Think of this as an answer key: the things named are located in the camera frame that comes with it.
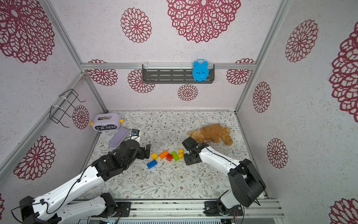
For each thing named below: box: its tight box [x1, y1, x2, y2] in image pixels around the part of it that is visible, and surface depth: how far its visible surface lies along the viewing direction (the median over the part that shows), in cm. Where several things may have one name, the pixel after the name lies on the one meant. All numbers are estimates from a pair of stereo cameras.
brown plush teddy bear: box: [188, 123, 234, 146], surface depth 97 cm
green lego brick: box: [171, 151, 180, 162], surface depth 94 cm
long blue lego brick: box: [146, 160, 158, 170], surface depth 91 cm
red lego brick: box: [166, 153, 173, 162], surface depth 93 cm
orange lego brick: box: [158, 150, 169, 160], surface depth 95 cm
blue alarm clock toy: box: [192, 58, 209, 82], surface depth 90 cm
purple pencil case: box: [108, 126, 130, 148], surface depth 102 cm
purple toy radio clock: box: [89, 112, 125, 132], surface depth 105 cm
